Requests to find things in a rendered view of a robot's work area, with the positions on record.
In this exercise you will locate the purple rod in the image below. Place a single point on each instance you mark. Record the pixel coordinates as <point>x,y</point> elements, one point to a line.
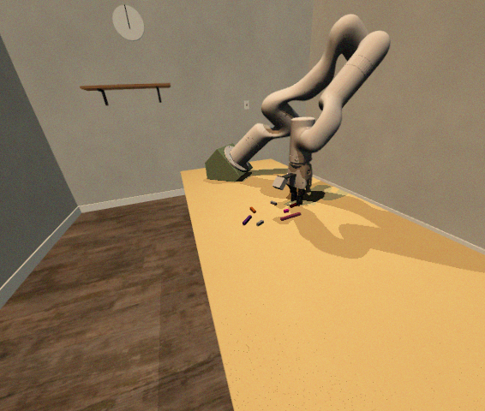
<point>246,220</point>

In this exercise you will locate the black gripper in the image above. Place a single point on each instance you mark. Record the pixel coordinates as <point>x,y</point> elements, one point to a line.
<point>302,179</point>

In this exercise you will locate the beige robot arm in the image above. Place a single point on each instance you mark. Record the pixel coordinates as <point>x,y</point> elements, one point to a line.
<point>305,139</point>

